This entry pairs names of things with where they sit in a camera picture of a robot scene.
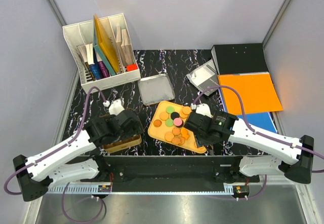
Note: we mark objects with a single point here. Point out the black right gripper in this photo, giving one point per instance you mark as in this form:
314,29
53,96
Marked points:
201,142

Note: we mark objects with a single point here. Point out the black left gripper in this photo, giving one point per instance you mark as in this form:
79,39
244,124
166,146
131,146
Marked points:
137,129

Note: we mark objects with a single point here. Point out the brown compartment cookie box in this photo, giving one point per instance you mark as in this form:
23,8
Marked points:
123,144

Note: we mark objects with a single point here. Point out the yellow cookie tray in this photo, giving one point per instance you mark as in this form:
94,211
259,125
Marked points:
162,128

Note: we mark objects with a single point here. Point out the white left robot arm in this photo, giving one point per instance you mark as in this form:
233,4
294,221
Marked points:
39,173

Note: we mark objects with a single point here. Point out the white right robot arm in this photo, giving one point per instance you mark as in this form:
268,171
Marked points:
286,156

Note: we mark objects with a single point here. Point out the pink macaron cookie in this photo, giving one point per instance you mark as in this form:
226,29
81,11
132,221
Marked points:
178,122

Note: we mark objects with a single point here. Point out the black sandwich cookie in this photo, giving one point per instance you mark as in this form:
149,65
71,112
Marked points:
174,115

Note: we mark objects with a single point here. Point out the green macaron cookie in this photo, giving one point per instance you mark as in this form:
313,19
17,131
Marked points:
170,109

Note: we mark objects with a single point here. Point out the blue folder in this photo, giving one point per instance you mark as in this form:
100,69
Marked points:
262,120

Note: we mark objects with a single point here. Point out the grey booklet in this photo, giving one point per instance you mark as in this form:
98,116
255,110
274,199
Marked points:
204,77

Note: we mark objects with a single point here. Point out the orange folder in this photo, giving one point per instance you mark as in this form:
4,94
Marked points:
256,90

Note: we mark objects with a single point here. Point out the silver tin lid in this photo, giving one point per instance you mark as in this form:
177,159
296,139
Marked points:
155,89

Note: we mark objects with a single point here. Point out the black binder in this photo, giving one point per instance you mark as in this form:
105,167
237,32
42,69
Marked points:
239,58

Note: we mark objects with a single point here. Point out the white file organizer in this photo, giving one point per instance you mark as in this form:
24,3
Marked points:
92,71

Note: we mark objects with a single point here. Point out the yellow folder in organizer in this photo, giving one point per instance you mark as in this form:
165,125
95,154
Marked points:
104,47

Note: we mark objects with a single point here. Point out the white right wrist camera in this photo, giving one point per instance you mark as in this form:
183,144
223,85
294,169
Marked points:
203,109

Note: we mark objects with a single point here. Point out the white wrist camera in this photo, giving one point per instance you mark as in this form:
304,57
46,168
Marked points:
116,107
203,109

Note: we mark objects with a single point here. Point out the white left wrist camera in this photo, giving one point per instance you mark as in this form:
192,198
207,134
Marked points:
116,107

